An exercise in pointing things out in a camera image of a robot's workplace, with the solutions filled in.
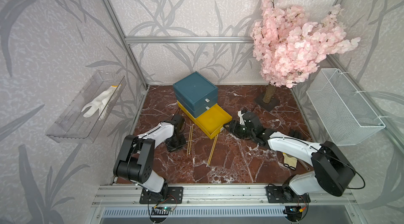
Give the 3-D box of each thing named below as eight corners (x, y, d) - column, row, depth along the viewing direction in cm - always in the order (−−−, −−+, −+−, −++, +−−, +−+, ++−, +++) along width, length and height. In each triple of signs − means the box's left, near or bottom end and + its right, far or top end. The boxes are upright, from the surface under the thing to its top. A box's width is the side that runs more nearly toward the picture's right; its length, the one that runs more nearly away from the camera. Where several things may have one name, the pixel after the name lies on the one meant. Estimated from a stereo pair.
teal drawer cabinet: (197, 127, 99) (194, 106, 82) (178, 107, 109) (171, 84, 92) (219, 110, 107) (220, 88, 90) (198, 93, 118) (196, 70, 101)
